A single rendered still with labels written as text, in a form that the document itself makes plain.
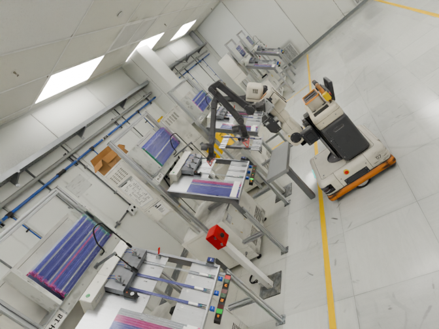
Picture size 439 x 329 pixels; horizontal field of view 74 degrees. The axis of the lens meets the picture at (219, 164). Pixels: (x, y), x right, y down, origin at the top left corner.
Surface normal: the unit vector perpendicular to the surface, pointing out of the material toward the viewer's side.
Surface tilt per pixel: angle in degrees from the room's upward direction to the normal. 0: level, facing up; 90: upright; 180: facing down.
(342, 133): 90
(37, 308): 90
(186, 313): 47
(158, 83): 90
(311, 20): 90
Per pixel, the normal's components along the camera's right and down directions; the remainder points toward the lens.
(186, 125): -0.23, 0.52
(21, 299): 0.69, -0.51
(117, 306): 0.04, -0.84
